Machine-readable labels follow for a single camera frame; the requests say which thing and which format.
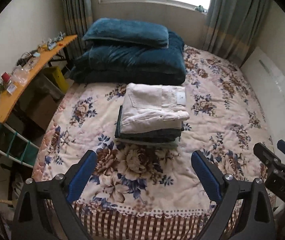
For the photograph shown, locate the white denim pants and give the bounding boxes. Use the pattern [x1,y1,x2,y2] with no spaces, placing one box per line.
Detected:
[120,83,190,134]

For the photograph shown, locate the white board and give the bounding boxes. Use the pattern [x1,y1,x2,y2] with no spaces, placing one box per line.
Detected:
[241,47,285,164]

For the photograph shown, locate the teal white rack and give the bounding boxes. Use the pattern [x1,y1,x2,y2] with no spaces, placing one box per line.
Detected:
[0,123,39,168]

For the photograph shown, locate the floral bed blanket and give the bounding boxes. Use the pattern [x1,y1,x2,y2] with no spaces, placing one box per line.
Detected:
[32,46,273,239]

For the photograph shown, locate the light green folded garment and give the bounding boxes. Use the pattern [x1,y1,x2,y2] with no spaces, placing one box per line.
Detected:
[115,138,178,148]

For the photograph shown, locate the cardboard box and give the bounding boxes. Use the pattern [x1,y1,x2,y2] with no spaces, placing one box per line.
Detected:
[26,73,65,131]

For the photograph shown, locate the orange side table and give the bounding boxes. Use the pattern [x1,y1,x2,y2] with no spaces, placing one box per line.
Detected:
[0,34,78,124]

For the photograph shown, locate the dark folded pants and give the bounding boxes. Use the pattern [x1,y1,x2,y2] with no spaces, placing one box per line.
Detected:
[115,105,183,142]

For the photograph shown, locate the red cup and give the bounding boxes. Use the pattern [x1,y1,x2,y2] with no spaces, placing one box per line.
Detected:
[1,72,11,83]

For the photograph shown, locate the yellow box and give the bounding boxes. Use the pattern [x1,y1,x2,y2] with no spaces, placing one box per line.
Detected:
[43,66,69,94]

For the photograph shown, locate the right curtain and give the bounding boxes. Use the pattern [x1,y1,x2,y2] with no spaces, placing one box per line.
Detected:
[202,0,271,66]

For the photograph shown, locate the curtain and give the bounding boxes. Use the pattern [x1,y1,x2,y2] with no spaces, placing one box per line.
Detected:
[62,0,93,57]
[202,0,271,66]

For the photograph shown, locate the teal folded duvet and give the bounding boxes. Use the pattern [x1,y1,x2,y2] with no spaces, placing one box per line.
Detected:
[70,31,186,86]

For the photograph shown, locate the teal pillow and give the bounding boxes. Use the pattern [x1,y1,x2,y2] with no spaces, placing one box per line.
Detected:
[83,18,169,48]

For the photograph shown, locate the left curtain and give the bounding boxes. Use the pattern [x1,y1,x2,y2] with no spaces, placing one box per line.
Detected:
[62,0,93,57]

